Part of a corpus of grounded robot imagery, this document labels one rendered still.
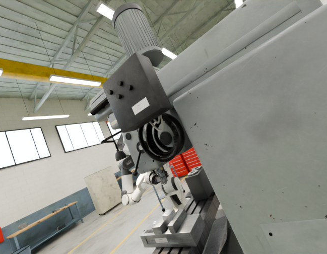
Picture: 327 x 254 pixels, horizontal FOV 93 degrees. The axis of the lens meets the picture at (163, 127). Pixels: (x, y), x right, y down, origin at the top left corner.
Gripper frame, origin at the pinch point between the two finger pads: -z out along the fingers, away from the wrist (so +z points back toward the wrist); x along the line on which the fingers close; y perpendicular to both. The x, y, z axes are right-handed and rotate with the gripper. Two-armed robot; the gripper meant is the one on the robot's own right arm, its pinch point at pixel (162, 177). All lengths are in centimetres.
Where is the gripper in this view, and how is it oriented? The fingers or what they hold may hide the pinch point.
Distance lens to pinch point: 101.1
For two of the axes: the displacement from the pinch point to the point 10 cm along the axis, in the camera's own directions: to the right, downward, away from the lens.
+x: 7.8, -2.9, 5.6
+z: -4.8, 3.1, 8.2
